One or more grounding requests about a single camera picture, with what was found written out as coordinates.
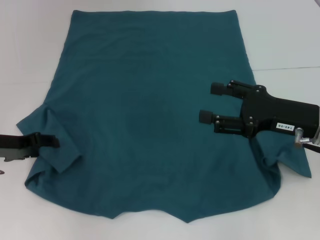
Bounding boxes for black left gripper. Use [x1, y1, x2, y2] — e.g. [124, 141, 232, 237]
[0, 132, 61, 163]

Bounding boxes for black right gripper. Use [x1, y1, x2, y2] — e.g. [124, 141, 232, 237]
[198, 79, 320, 139]

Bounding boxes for blue shirt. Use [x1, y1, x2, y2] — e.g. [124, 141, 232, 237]
[16, 9, 313, 223]

